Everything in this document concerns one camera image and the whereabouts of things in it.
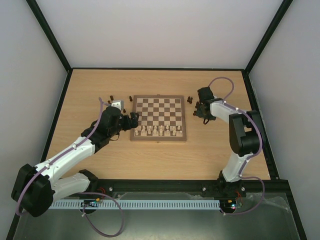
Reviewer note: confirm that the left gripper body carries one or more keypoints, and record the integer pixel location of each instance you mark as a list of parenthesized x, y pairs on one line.
[(128, 125)]

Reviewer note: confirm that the white slotted cable duct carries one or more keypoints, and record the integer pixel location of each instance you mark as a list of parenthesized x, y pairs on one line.
[(79, 204)]

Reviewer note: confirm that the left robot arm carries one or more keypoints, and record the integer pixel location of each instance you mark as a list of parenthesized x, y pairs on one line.
[(37, 187)]

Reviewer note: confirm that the wooden chess board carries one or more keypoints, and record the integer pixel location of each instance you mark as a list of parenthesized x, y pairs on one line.
[(159, 110)]

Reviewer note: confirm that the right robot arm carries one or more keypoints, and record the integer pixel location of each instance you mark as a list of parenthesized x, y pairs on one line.
[(245, 138)]

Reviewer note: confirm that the black aluminium frame rail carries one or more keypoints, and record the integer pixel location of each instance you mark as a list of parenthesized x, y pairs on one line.
[(160, 186)]

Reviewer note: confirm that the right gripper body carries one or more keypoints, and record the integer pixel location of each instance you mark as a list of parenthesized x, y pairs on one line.
[(203, 111)]

